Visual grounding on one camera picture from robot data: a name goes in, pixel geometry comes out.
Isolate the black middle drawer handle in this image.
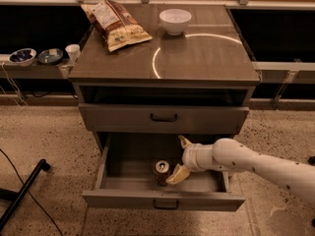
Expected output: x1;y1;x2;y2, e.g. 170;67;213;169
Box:
153;199;179;210

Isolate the closed grey upper drawer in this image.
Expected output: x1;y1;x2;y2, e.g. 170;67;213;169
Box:
79;103;249;135

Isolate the black drawer handle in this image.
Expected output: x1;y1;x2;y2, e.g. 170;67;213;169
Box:
150;113;178;123
153;199;179;210

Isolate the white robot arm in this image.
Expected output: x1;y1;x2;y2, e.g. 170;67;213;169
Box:
166;136;315;205

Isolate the blue patterned bowl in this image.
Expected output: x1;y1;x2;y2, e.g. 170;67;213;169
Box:
9;48;36;66

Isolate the dark blue shallow bowl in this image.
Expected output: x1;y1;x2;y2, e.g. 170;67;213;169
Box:
37;48;63;65

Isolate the white ceramic bowl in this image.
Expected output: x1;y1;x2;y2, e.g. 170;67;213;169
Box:
159;9;192;35

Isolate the orange soda can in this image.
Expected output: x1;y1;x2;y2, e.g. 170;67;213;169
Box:
154;159;170;186

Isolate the grey side shelf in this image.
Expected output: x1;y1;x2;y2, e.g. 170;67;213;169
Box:
0;59;74;80

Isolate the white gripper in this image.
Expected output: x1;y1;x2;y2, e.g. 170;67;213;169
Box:
166;135;220;185

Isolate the open grey middle drawer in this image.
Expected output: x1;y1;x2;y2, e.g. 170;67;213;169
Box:
83;133;245;211

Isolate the white paper cup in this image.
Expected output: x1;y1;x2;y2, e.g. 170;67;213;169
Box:
65;44;81;63

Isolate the grey drawer cabinet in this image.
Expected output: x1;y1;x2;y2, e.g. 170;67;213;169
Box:
68;3;261;212

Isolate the black stand leg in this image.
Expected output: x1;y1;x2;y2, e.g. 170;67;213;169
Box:
0;159;50;232

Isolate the black upper drawer handle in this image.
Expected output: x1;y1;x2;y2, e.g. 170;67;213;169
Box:
150;113;178;123

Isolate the brown yellow chip bag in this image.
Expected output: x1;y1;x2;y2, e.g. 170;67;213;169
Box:
81;0;152;52

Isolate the black floor cable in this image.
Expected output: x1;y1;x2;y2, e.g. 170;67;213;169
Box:
0;148;64;236

